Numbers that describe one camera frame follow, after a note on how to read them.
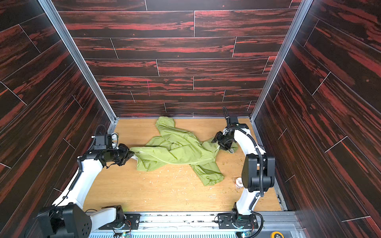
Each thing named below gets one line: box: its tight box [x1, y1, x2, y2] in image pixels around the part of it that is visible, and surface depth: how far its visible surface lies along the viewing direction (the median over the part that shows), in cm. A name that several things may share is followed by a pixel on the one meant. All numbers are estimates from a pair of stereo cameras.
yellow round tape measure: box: [270, 231, 285, 238], surface depth 70 cm
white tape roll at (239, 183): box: [235, 177, 245, 188], surface depth 86 cm
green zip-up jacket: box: [129, 116, 239, 185], surface depth 93 cm
